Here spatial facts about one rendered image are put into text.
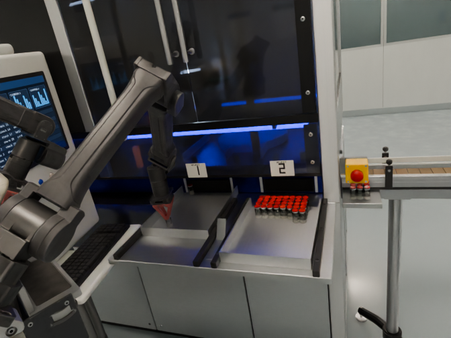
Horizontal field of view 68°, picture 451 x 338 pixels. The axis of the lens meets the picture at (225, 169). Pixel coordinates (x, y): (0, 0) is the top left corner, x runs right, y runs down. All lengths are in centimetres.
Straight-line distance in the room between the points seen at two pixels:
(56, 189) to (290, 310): 121
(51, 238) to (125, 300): 143
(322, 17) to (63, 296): 98
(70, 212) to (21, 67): 87
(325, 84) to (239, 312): 109
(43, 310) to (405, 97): 559
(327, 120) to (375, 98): 472
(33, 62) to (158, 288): 115
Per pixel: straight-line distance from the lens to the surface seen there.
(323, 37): 111
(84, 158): 64
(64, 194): 62
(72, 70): 151
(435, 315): 217
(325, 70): 112
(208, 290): 167
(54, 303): 80
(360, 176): 118
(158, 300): 187
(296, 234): 109
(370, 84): 580
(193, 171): 134
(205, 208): 133
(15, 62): 140
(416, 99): 593
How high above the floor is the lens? 148
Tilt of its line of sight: 21 degrees down
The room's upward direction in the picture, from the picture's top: 10 degrees counter-clockwise
